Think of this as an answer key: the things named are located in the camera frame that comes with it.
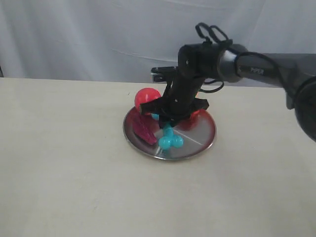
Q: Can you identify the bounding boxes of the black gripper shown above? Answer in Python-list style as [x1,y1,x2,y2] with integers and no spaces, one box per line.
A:
[140,70,209,129]

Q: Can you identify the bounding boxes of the turquoise toy bone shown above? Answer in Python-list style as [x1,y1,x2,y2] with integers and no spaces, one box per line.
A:
[150,114,184,151]

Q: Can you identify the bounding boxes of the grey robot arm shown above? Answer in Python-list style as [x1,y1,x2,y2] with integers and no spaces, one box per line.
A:
[139,41,316,139]

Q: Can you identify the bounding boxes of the orange toy pumpkin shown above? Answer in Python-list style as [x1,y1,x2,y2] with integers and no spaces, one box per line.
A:
[189,110,200,123]

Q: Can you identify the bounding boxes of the purple toy leafy vegetable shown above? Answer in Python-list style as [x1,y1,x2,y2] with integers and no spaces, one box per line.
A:
[132,114,157,145]

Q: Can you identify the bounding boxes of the round metal plate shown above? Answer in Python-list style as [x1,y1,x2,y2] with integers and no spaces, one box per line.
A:
[123,108,216,161]

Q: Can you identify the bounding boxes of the red toy apple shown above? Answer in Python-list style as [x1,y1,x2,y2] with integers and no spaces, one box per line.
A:
[134,87,161,113]

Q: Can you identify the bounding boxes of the white backdrop cloth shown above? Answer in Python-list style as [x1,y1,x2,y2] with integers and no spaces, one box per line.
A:
[0,0,316,82]

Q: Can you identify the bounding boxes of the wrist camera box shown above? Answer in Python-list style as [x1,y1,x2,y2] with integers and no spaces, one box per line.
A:
[151,66,178,82]

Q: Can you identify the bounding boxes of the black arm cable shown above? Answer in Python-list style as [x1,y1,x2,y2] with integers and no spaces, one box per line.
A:
[195,22,297,96]

